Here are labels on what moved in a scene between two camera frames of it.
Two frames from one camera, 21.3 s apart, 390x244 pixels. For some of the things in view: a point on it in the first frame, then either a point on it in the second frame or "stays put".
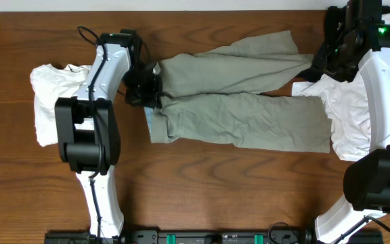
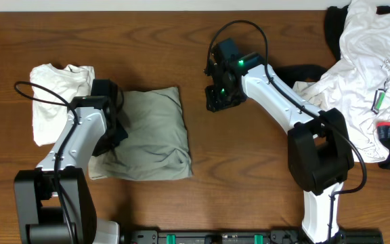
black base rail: x=206 y=236 stays put
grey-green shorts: x=216 y=97 to x=158 y=146
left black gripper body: x=140 y=90 to x=112 y=137
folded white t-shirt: x=49 y=83 stays put
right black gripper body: x=340 y=66 to x=221 y=98
